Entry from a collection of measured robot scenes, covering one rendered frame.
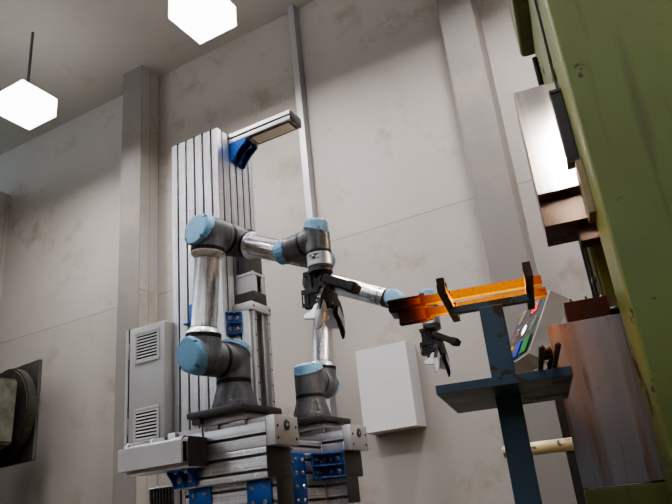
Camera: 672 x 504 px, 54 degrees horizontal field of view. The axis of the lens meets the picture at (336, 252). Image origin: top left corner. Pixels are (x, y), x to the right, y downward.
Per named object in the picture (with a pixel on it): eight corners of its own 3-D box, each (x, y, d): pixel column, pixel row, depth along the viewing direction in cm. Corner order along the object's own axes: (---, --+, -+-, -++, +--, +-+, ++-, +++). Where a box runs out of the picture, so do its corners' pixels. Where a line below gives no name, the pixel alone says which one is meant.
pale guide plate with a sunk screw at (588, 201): (589, 212, 184) (575, 160, 190) (589, 224, 192) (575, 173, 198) (596, 211, 184) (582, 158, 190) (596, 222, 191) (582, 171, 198)
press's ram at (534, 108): (535, 184, 205) (510, 79, 220) (543, 227, 239) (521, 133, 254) (680, 150, 193) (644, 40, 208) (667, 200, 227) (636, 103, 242)
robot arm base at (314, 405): (285, 422, 253) (284, 396, 257) (306, 424, 266) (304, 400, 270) (319, 416, 247) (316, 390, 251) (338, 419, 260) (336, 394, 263)
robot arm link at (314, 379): (290, 395, 257) (287, 361, 262) (304, 399, 268) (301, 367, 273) (318, 391, 253) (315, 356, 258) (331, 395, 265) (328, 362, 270)
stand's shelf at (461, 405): (436, 394, 149) (435, 385, 150) (457, 413, 185) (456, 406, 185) (573, 374, 142) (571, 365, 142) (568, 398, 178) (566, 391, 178)
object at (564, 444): (503, 459, 235) (500, 444, 236) (505, 460, 239) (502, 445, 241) (634, 443, 222) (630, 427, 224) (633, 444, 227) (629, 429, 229)
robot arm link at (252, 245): (232, 259, 242) (332, 281, 210) (210, 252, 233) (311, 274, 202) (241, 229, 243) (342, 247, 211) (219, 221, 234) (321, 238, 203)
